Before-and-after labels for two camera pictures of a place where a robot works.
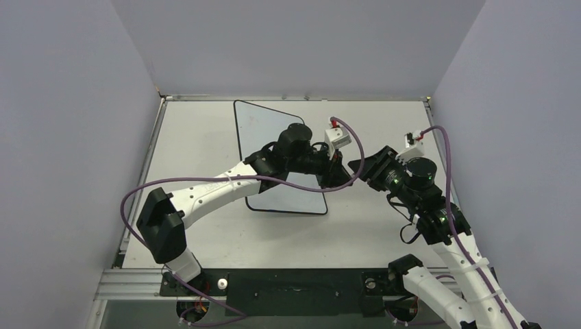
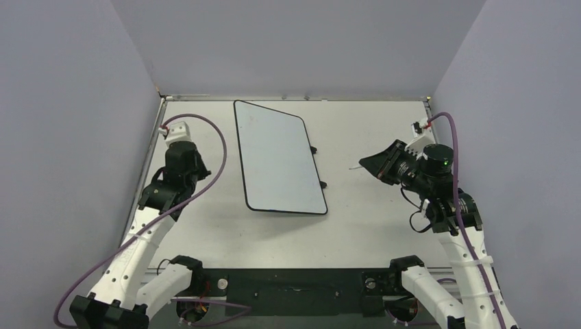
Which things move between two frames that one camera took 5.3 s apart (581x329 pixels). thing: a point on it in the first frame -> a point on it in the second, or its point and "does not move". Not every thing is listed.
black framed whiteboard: x=257 y=127 does not move
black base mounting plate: x=292 y=292 does not move
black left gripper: x=334 y=175 -> x=200 y=160
